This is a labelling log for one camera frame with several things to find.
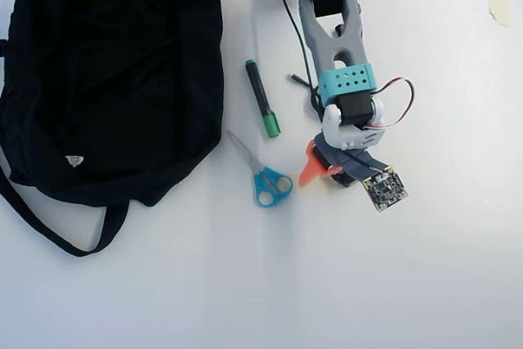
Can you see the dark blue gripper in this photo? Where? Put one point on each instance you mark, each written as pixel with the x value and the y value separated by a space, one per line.
pixel 311 163

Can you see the black AXA bike light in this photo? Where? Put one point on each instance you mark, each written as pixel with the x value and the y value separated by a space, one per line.
pixel 347 181

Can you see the white grey teal robot arm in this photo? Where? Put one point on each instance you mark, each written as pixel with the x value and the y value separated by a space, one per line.
pixel 327 44

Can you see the black fabric bag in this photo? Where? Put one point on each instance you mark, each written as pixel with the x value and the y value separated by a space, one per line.
pixel 102 79

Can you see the wide masking tape strip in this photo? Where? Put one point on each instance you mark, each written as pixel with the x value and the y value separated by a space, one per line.
pixel 316 191

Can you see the black marker with green cap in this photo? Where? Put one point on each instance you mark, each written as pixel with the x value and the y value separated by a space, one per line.
pixel 261 95

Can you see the torn masking tape strip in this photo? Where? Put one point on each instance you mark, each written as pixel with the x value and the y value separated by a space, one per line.
pixel 499 1

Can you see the bare camera circuit board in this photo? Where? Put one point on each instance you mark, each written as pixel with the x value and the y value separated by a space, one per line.
pixel 386 189

